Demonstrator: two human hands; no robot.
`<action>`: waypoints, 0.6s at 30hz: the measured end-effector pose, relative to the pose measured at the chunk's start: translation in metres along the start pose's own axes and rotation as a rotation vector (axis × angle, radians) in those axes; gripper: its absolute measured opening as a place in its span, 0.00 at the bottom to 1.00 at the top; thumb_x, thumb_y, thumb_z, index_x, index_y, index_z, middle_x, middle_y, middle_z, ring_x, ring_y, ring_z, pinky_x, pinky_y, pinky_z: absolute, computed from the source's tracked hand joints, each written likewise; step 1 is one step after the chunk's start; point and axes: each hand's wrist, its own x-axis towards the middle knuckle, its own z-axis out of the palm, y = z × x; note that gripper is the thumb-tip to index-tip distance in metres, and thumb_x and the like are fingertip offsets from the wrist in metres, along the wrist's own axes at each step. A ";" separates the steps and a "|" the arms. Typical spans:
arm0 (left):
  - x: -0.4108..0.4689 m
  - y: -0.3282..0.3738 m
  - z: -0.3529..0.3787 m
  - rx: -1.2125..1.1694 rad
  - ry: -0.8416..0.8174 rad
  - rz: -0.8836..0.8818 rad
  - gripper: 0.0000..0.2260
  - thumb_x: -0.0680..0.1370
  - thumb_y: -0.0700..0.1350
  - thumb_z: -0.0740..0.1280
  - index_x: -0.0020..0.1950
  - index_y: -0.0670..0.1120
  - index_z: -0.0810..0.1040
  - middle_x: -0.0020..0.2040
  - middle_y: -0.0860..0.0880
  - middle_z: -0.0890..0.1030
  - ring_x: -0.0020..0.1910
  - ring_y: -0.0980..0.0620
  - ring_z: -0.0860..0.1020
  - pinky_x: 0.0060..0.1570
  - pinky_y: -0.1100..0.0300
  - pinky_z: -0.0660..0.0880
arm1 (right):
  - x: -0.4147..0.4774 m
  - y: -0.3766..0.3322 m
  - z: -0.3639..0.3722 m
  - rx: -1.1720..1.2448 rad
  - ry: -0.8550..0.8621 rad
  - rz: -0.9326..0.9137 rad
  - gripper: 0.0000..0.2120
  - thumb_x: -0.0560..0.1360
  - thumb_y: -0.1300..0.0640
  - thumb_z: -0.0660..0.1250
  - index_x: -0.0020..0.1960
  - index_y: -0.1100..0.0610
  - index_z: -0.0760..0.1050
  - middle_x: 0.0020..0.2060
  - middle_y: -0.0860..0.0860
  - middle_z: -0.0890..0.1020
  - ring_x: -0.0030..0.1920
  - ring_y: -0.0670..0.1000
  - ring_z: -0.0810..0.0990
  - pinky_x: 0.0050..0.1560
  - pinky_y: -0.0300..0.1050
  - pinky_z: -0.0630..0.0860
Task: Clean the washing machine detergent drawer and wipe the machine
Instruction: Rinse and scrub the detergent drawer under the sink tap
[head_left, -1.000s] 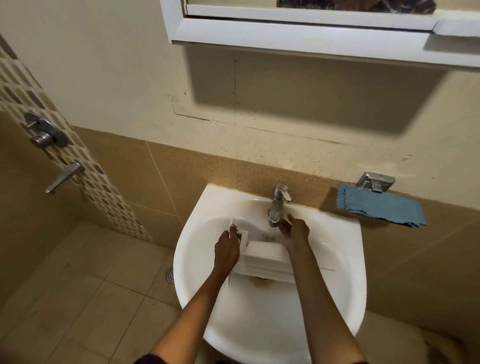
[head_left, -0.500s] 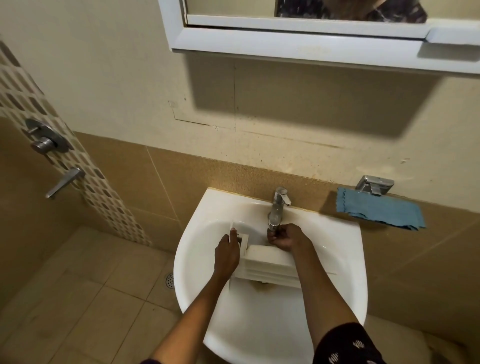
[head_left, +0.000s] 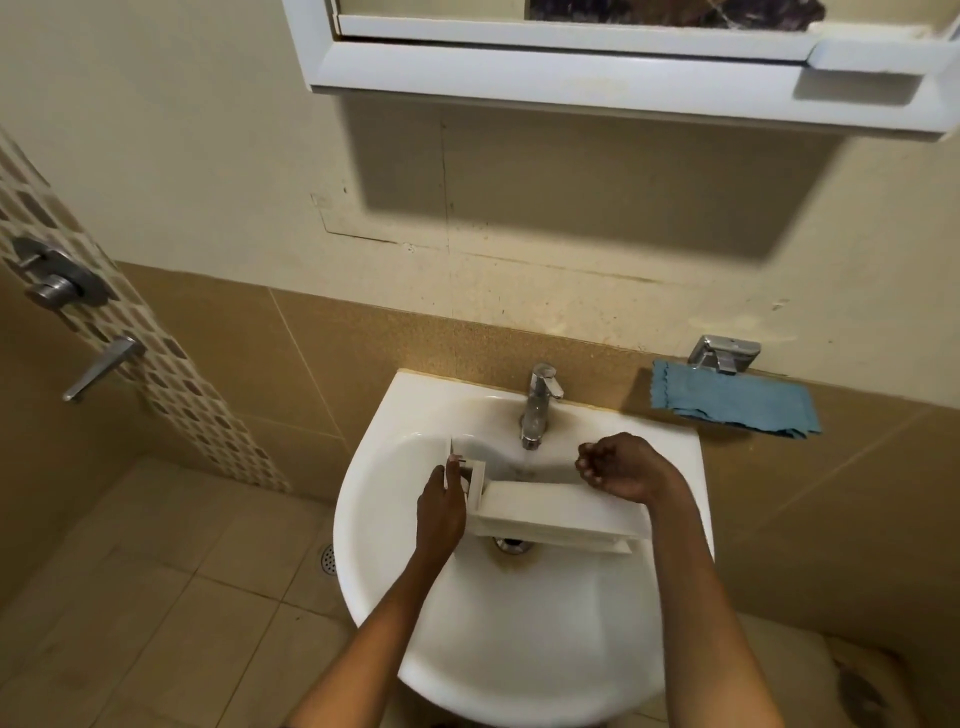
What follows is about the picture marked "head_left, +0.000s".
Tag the blue cloth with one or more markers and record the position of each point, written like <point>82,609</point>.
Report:
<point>735,397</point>

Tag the chrome shower valve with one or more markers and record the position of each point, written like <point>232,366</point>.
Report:
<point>60,276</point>

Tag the chrome sink faucet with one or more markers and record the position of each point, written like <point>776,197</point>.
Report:
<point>540,409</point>

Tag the person's left hand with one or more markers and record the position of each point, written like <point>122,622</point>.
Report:
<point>441,514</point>

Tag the person's right forearm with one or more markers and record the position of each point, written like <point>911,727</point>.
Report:
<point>705,615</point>

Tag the person's right hand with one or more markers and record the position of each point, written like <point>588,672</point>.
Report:
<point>626,469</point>

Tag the white detergent drawer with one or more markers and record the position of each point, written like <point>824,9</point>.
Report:
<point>555,510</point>

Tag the round metal floor drain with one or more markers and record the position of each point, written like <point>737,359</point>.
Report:
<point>327,559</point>

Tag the chrome wall tap lever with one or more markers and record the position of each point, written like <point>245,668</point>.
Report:
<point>105,366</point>

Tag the white ceramic sink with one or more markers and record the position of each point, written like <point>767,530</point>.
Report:
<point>525,630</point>

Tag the chrome wall holder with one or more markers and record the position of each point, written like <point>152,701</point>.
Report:
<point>724,352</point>

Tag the person's left forearm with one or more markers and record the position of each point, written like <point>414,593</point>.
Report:
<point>360,652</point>

